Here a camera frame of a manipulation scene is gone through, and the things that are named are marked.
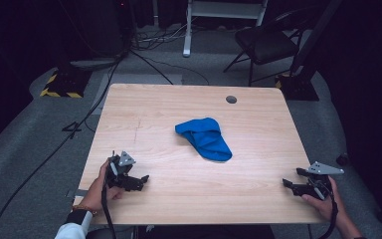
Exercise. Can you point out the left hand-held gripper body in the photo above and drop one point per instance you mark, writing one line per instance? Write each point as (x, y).
(121, 171)

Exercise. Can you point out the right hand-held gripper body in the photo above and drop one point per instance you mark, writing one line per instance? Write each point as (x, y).
(321, 179)

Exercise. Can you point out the blue cloth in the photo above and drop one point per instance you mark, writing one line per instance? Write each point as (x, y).
(209, 139)

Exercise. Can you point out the person's right hand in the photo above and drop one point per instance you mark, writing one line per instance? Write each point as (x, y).
(328, 204)

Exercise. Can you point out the person's left hand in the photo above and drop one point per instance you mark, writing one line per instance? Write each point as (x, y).
(96, 194)

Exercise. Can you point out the grey tape piece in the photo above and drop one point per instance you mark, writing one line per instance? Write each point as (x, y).
(79, 192)

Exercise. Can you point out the black stand with base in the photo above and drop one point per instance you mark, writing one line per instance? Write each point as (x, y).
(300, 84)

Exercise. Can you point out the hazard striped stand base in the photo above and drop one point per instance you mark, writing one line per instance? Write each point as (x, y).
(64, 84)

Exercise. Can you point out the black folding chair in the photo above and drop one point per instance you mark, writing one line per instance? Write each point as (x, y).
(267, 45)

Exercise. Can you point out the dark equipment cabinet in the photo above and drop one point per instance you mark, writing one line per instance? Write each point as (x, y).
(99, 30)

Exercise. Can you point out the white metal stand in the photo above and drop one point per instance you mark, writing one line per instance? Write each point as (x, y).
(188, 30)

